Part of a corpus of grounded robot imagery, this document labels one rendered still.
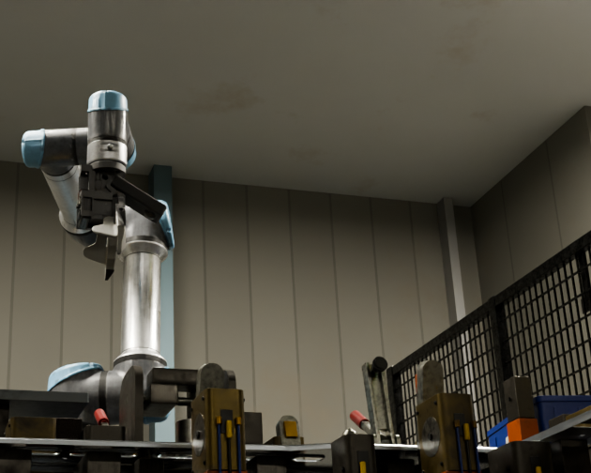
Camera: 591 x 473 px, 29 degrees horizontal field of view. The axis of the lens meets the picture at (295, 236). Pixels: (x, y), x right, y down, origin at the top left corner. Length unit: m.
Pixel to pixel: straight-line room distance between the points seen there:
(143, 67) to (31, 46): 0.41
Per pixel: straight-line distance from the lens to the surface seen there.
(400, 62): 4.32
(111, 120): 2.22
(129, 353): 2.48
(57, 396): 2.09
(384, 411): 2.14
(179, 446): 1.74
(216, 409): 1.63
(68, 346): 4.71
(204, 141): 4.78
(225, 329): 4.87
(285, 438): 2.05
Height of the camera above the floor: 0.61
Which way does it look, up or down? 23 degrees up
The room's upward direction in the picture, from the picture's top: 3 degrees counter-clockwise
